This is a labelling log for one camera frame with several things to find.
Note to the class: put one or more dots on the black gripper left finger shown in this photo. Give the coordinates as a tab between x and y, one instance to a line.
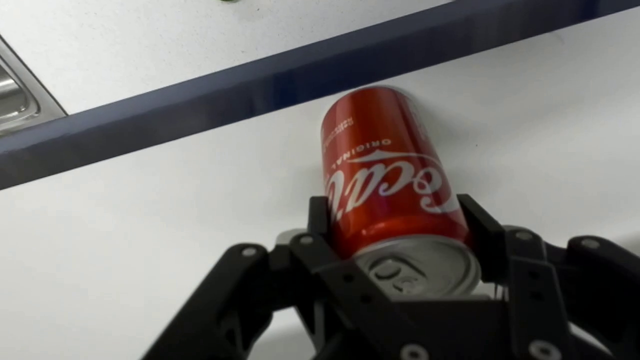
267	292

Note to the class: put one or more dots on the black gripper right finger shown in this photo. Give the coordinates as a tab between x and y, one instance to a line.
561	292

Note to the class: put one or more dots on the red Coca-Cola can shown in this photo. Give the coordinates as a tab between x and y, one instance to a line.
380	172

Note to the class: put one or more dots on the stainless steel double sink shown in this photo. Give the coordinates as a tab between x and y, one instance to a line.
17	101

